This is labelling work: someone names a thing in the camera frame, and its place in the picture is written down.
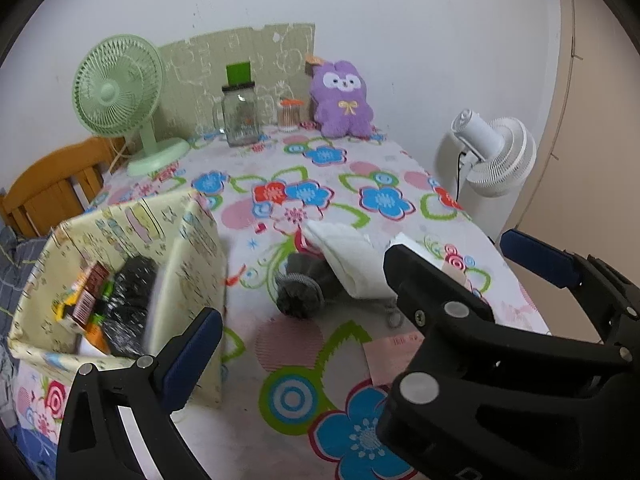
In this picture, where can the beige door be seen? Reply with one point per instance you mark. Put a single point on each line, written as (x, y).
(600, 160)

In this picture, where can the purple plush rabbit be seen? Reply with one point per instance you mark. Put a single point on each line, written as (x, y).
(342, 110)

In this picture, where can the wooden chair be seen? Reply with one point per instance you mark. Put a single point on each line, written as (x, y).
(45, 185)

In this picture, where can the white standing fan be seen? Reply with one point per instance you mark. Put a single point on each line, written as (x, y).
(500, 155)

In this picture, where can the green desk fan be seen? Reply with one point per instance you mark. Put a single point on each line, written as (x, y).
(112, 85)

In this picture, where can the white towel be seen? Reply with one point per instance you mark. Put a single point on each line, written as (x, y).
(350, 260)

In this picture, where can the pink packet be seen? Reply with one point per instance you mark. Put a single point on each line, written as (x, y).
(390, 360)

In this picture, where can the yellow fabric storage box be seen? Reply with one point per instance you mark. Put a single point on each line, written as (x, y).
(195, 245)

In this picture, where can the red brown snack packet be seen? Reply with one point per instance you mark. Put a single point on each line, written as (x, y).
(96, 275)
(84, 310)

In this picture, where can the small toothpick jar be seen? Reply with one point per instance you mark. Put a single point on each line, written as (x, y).
(290, 117)

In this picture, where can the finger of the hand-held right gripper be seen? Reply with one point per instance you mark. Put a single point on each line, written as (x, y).
(540, 257)
(450, 340)

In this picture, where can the black plastic bag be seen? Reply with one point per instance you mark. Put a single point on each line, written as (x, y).
(130, 300)

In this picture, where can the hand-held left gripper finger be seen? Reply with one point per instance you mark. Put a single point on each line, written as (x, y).
(192, 355)

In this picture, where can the yellow cartoon packet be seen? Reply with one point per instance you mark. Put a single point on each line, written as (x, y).
(62, 311)

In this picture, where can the green orange packet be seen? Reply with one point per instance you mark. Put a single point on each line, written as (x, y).
(106, 291)

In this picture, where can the grey sock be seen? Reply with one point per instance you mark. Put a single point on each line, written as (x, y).
(300, 290)

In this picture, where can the blue plaid bedding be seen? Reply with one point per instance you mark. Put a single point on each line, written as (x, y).
(12, 280)

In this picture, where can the glass jar mug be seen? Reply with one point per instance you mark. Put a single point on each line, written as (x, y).
(242, 120)

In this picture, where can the green patterned board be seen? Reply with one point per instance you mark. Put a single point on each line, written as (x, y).
(200, 60)

